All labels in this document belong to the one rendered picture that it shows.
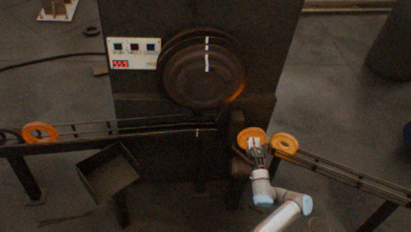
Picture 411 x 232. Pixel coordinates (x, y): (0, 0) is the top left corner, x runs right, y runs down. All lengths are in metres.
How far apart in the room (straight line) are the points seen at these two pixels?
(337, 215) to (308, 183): 0.31
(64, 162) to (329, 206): 2.07
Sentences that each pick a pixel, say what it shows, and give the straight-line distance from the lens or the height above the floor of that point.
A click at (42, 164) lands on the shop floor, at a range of 2.79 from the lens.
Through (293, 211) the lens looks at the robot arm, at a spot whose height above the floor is 0.84.
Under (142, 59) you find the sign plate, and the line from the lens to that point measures 1.71.
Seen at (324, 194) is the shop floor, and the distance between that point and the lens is 2.73.
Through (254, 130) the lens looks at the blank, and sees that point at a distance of 1.70.
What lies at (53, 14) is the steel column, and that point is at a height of 0.08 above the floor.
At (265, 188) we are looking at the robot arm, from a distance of 1.59.
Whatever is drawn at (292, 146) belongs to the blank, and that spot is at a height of 0.73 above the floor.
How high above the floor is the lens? 2.13
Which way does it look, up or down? 45 degrees down
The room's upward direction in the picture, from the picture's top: 7 degrees clockwise
